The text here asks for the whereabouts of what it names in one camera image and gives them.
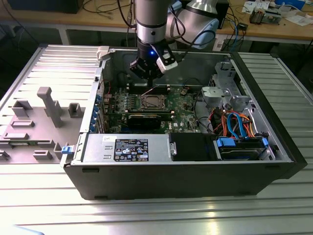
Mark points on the white paper sheets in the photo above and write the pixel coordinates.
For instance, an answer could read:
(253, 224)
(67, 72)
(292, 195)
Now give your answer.
(298, 19)

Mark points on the hard disk in blue carrier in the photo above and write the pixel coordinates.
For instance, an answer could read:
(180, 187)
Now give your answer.
(239, 151)

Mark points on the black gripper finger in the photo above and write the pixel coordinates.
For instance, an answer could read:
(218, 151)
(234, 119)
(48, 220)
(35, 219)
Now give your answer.
(157, 73)
(139, 71)

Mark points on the silver metal drive cage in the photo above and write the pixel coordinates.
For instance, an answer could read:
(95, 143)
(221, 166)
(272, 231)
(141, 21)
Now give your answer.
(215, 91)

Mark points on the round coin cell battery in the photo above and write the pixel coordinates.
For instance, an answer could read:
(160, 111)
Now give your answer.
(184, 92)

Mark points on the green motherboard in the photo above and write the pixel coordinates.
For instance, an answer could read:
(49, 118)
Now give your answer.
(185, 115)

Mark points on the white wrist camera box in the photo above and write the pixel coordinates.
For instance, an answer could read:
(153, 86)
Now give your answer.
(166, 64)

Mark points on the blue plastic case latch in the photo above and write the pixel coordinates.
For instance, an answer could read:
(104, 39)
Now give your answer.
(67, 150)

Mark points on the black graphics card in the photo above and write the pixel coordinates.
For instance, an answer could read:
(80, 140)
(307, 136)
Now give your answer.
(144, 122)

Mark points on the silver power supply unit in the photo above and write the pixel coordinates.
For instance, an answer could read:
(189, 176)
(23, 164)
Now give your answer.
(97, 147)

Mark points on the silver CPU plate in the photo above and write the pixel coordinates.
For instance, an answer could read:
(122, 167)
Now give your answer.
(152, 100)

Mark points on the black RAM slot row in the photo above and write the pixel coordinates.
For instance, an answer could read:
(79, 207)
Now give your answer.
(134, 90)

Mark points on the grey desk device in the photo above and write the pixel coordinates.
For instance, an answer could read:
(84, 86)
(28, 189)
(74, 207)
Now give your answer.
(272, 16)

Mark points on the blue expansion slot clips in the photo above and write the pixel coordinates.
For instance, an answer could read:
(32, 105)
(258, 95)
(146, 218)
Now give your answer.
(94, 115)

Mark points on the black box on desk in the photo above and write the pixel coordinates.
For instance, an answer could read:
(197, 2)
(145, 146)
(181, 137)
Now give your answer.
(44, 6)

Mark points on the black PC case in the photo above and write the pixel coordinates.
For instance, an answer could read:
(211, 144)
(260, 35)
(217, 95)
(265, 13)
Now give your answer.
(171, 181)

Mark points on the wooden desk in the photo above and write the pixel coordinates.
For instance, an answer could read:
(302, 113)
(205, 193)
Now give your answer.
(269, 29)

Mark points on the black drive bay shroud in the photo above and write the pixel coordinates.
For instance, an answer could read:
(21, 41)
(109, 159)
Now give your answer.
(190, 147)

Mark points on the grey plastic parts rack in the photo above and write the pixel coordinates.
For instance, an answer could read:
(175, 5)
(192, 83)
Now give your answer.
(36, 132)

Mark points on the small dark desk device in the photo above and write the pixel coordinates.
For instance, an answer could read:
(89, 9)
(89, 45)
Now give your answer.
(256, 16)

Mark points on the CPU socket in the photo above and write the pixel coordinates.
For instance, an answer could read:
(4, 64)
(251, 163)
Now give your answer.
(141, 107)

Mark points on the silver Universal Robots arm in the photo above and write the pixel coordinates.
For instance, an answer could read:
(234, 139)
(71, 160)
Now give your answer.
(150, 14)

